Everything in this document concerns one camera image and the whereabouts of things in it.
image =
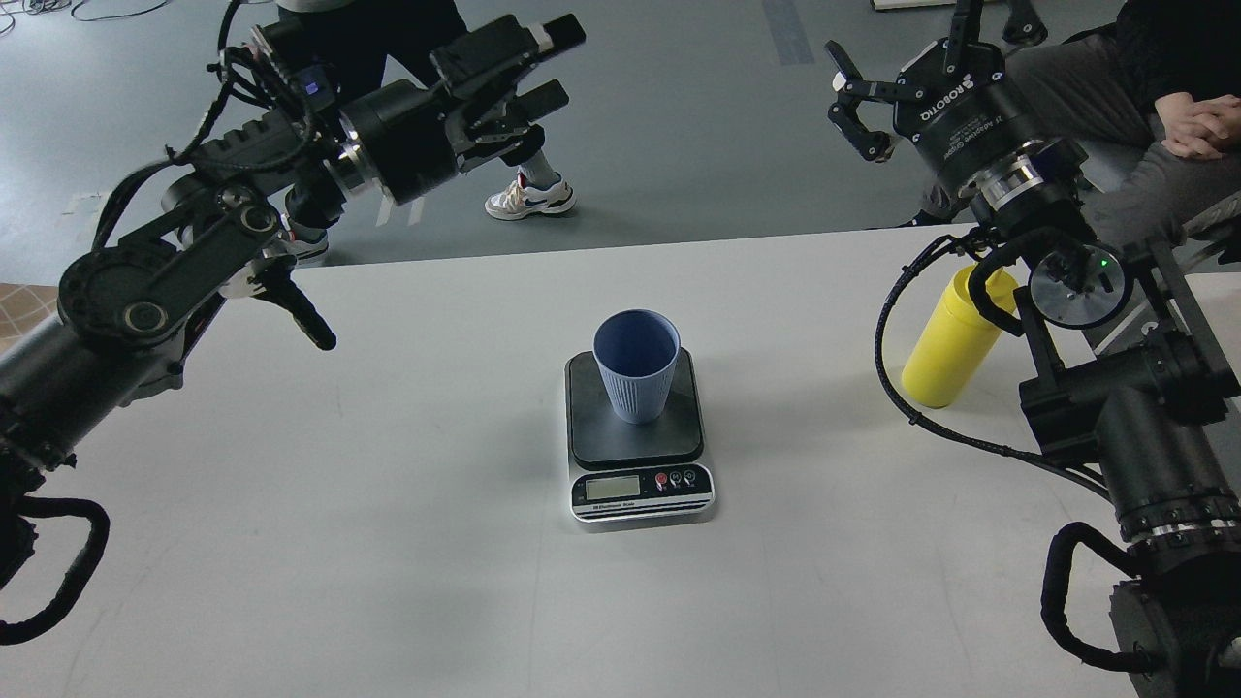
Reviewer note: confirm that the seated person clasped hands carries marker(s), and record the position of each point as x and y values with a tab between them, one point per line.
1199	130

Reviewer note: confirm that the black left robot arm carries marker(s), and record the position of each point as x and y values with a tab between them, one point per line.
175	232

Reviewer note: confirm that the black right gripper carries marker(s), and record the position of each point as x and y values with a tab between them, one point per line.
974	111

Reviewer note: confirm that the blue ribbed plastic cup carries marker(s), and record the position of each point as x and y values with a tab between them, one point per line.
636	352

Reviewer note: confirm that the walking person in sneakers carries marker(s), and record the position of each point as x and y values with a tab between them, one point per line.
355	39

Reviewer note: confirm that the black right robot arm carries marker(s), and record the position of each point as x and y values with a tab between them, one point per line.
1128	371

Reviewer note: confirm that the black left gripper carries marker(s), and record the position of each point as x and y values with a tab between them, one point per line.
409	140

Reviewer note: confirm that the black digital kitchen scale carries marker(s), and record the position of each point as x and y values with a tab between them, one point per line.
621	474

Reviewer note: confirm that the seated person in black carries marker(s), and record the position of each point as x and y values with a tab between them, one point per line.
1102	85

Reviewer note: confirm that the yellow squeeze seasoning bottle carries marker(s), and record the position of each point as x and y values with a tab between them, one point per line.
951	347

